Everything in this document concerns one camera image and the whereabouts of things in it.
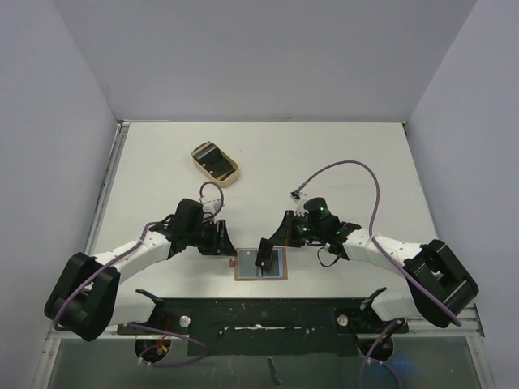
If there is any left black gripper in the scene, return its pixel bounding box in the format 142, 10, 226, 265
187, 219, 236, 256

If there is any tan leather card holder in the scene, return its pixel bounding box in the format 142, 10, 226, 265
227, 247, 289, 282

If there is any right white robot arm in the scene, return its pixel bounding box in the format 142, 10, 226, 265
255, 197, 479, 331

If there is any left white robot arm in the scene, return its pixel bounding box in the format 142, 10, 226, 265
44, 199, 237, 341

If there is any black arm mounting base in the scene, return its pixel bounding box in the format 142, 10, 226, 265
117, 297, 388, 357

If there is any yellow card tray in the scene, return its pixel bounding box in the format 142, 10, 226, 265
191, 148, 240, 187

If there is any stack of grey cards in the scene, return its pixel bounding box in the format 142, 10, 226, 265
191, 141, 221, 165

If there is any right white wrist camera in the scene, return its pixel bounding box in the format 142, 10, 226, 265
290, 190, 309, 215

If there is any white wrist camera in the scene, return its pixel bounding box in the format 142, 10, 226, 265
200, 197, 224, 215
290, 190, 309, 215

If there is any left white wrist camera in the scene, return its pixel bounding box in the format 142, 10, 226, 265
200, 197, 224, 215

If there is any black wire loop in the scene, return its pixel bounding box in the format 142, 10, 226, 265
317, 245, 344, 268

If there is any purple cable under left base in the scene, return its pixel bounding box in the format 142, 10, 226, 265
125, 322, 210, 369

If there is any purple cable under base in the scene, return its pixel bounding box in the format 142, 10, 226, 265
125, 322, 210, 369
358, 318, 404, 389

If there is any aluminium frame rail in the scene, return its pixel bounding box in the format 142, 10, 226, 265
84, 121, 131, 254

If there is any purple cable under right base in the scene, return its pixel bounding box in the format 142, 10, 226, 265
358, 318, 404, 389

